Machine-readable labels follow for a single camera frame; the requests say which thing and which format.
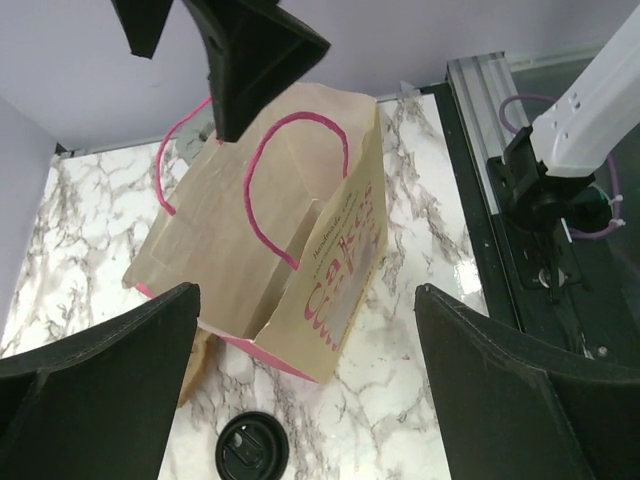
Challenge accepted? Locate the pink beige paper bag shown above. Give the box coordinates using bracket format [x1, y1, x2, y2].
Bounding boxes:
[123, 83, 387, 383]

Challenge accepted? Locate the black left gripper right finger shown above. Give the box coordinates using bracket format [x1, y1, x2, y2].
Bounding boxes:
[414, 284, 639, 479]

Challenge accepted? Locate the aluminium extrusion rail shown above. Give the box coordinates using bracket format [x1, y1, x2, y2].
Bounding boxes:
[444, 47, 640, 216]

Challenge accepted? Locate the black table front rail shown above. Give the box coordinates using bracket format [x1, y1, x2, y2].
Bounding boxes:
[419, 82, 640, 371]

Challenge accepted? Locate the brown cardboard cup carrier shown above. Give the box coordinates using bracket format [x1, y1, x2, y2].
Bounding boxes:
[177, 328, 217, 409]

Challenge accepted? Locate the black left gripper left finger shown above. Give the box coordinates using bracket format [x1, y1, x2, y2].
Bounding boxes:
[1, 283, 200, 479]

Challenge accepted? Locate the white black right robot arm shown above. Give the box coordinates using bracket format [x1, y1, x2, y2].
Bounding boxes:
[186, 1, 639, 184]

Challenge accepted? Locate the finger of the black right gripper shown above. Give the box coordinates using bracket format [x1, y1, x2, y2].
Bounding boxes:
[185, 0, 330, 142]
[111, 0, 173, 59]

